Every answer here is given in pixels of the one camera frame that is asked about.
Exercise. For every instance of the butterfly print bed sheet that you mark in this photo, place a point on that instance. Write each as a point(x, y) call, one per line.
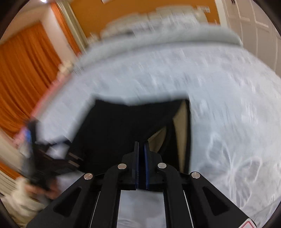
point(219, 105)

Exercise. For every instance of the grey pillows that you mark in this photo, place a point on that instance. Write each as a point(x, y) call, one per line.
point(153, 17)

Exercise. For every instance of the grey duvet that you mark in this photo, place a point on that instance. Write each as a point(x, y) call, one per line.
point(166, 41)

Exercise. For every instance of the wide orange curtain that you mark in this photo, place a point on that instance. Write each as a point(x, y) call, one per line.
point(24, 72)

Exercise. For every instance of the black pants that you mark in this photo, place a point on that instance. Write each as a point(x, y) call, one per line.
point(120, 122)

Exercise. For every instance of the person's left hand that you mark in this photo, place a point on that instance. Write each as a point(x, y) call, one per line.
point(47, 191)

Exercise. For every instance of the narrow orange curtain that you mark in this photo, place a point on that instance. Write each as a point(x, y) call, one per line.
point(67, 26)

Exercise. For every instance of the framed wall picture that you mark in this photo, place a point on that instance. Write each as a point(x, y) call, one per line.
point(108, 1)

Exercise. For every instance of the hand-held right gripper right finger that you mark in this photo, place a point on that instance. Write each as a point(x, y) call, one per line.
point(146, 168)

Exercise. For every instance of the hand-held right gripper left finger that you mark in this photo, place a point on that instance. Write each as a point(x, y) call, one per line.
point(137, 168)

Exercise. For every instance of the white wardrobe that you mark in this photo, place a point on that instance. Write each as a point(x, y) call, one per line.
point(252, 28)

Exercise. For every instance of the white drawer cabinet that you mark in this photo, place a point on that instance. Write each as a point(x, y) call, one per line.
point(11, 153)

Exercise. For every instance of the white wall switch panel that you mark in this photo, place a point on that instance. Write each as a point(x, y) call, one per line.
point(203, 9)

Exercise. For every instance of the silver mirror frame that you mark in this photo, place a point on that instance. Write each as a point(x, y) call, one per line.
point(75, 24)

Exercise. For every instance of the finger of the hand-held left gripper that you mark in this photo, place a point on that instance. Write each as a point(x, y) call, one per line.
point(65, 162)

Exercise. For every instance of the white flower cushion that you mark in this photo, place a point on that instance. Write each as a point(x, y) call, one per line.
point(65, 67)

